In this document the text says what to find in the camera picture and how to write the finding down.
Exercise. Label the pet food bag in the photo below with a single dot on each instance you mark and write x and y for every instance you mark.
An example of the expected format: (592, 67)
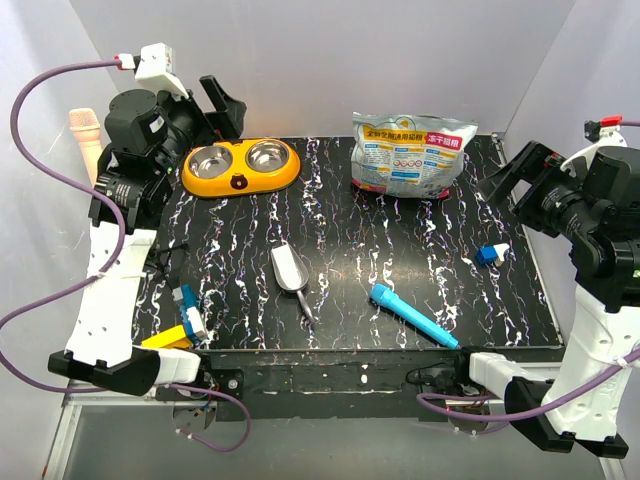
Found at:
(408, 156)

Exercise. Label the blue white toy brick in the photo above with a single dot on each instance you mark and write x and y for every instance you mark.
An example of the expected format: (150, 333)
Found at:
(192, 320)

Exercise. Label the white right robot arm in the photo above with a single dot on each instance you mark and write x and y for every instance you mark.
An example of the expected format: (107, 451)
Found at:
(596, 209)

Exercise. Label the blue toy microphone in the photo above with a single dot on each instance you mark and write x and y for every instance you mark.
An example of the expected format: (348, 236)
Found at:
(388, 299)

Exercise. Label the metal food scoop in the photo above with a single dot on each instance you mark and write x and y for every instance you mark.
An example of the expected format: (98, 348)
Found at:
(291, 275)

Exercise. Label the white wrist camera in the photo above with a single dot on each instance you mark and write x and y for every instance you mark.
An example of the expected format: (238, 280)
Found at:
(601, 133)
(154, 69)

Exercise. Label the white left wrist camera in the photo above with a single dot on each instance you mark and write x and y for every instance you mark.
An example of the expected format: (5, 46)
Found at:
(154, 69)

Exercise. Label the yellow toy brick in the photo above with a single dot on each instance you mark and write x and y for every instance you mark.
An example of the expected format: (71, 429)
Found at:
(175, 337)

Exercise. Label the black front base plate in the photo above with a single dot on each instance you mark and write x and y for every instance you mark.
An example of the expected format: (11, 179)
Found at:
(325, 384)

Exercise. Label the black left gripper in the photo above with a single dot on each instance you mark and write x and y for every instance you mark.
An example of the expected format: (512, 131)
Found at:
(227, 123)

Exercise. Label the aluminium front rail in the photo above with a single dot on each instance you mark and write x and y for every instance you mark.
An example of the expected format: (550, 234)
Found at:
(67, 427)

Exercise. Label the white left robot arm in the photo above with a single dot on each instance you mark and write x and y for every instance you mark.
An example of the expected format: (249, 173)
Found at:
(151, 134)

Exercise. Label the pink toy microphone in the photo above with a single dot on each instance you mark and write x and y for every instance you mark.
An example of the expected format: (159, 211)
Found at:
(86, 130)

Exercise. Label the blue white toy block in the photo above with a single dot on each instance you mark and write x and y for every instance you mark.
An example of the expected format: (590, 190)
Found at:
(493, 254)

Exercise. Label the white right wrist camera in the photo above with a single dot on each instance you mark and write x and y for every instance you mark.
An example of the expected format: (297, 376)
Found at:
(601, 133)

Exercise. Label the orange double pet bowl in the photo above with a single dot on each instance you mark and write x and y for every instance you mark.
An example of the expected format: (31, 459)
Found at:
(241, 167)

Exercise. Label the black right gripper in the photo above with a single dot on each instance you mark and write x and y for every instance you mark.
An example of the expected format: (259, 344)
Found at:
(546, 164)

